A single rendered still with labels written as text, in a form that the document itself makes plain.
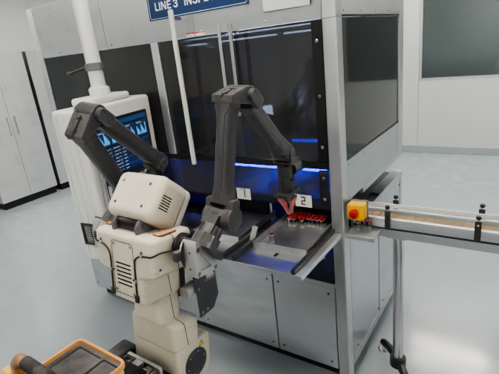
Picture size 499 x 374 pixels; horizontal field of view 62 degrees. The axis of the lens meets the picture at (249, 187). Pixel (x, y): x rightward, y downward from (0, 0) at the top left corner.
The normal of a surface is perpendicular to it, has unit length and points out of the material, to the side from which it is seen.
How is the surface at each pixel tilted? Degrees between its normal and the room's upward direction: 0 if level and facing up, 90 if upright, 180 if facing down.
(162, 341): 82
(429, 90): 90
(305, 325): 90
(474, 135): 90
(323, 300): 90
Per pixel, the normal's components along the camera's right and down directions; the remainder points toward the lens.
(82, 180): -0.44, 0.33
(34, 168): 0.83, 0.09
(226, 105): -0.54, 0.13
